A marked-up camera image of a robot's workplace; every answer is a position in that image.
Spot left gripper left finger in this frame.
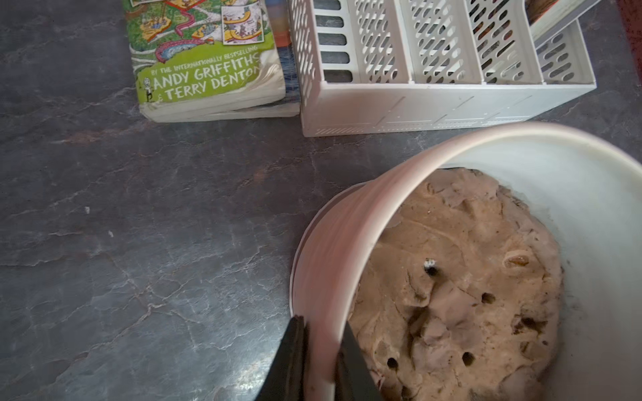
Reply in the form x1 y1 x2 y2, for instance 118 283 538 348
255 316 308 401

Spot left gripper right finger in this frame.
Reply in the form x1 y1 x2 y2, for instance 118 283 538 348
334 323 383 401

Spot white ceramic pot with mud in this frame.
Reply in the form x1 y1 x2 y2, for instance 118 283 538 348
290 123 641 400

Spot white file organizer rack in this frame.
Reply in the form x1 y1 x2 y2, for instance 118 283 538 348
289 1 597 137

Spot green paperback book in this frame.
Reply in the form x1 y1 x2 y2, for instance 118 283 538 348
122 1 286 123

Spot blue book under green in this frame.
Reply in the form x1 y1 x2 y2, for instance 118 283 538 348
265 0 300 117

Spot books in organizer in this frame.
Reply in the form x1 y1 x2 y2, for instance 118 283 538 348
525 0 600 48

